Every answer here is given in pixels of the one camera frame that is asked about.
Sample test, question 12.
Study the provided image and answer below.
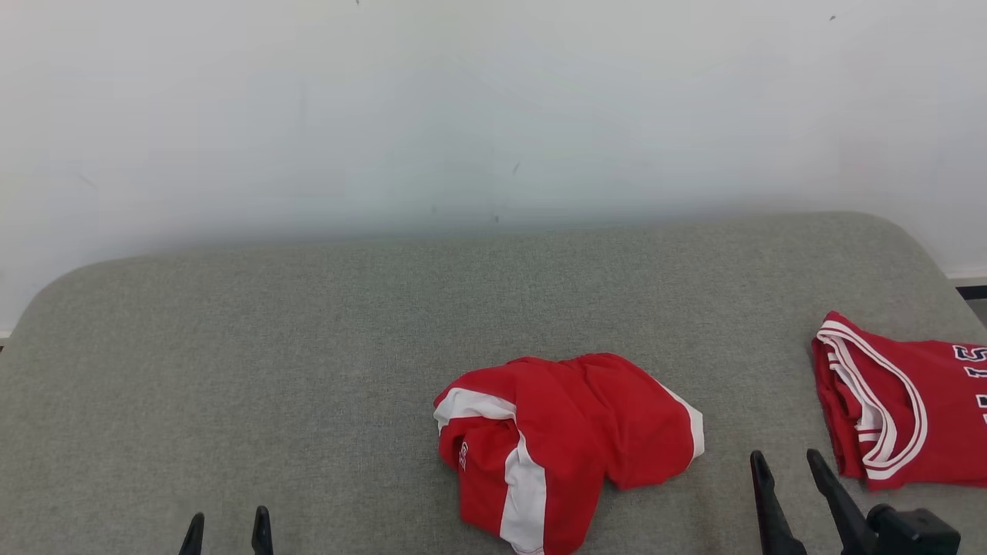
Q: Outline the red garment with white panels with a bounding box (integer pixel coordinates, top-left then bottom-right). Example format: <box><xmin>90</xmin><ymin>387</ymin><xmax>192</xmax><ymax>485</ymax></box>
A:
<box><xmin>433</xmin><ymin>352</ymin><xmax>706</xmax><ymax>555</ymax></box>

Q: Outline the red jersey white striped trim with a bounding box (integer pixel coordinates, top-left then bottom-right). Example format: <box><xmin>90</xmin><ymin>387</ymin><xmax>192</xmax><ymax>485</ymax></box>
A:
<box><xmin>810</xmin><ymin>311</ymin><xmax>987</xmax><ymax>492</ymax></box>

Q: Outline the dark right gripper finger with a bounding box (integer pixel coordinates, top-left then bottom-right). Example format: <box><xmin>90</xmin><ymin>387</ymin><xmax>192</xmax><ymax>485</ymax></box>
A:
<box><xmin>750</xmin><ymin>451</ymin><xmax>807</xmax><ymax>555</ymax></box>
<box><xmin>807</xmin><ymin>449</ymin><xmax>881</xmax><ymax>555</ymax></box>

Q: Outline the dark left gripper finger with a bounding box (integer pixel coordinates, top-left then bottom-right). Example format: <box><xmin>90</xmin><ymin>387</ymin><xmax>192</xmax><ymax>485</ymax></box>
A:
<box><xmin>251</xmin><ymin>506</ymin><xmax>275</xmax><ymax>555</ymax></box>
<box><xmin>178</xmin><ymin>512</ymin><xmax>206</xmax><ymax>555</ymax></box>

